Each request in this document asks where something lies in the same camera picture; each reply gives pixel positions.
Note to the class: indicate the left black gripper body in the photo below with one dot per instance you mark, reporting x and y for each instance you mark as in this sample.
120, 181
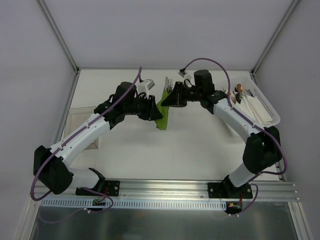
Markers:
150, 107

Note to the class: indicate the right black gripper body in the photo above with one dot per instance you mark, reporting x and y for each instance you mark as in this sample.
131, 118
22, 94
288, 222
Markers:
178, 94

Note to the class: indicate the green paper napkin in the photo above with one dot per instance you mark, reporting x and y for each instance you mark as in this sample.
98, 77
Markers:
162, 123

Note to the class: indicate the silver table knife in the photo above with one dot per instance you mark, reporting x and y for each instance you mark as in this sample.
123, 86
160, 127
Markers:
167, 85

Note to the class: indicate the clear smoked plastic box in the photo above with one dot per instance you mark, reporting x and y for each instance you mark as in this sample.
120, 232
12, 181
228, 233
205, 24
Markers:
76, 117

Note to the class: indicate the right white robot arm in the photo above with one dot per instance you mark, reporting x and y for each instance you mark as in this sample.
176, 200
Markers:
262, 144

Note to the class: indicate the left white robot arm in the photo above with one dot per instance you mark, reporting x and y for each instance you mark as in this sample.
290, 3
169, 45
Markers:
52, 166

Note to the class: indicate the white rolled napkin bundle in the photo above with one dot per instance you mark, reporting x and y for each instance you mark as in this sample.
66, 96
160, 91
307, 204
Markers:
258, 110

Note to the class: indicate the copper fork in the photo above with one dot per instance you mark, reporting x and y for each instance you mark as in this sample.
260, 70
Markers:
232, 99

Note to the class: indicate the copper spoon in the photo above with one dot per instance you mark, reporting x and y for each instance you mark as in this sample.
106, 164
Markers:
240, 89

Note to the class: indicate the white plastic basket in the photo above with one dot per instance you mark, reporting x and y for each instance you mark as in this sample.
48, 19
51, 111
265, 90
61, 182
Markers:
250, 88

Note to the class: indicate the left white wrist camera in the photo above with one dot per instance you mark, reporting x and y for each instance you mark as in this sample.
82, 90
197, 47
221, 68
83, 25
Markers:
145, 86

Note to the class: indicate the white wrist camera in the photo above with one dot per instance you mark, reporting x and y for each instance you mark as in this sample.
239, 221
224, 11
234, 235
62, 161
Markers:
145, 86
184, 74

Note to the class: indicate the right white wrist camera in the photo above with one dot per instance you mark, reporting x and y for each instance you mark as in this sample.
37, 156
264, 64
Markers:
184, 74

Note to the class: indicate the aluminium rail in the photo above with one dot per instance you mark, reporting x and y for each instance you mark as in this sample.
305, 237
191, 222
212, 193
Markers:
151, 189

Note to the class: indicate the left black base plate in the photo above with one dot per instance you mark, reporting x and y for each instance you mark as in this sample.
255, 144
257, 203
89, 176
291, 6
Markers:
109, 187

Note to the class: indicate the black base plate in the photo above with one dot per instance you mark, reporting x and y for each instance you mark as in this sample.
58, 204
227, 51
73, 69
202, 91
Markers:
109, 187
223, 190

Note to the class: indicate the white slotted cable duct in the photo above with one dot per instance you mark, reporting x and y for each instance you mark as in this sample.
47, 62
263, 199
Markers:
119, 203

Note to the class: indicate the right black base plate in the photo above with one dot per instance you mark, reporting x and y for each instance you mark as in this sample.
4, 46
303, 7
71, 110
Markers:
223, 190

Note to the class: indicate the right frame post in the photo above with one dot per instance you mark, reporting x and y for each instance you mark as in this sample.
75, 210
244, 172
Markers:
275, 35

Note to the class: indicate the frame post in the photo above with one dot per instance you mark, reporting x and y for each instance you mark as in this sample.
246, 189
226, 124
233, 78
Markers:
275, 35
57, 33

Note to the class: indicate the left frame post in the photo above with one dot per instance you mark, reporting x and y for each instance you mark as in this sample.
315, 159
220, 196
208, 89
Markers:
57, 33

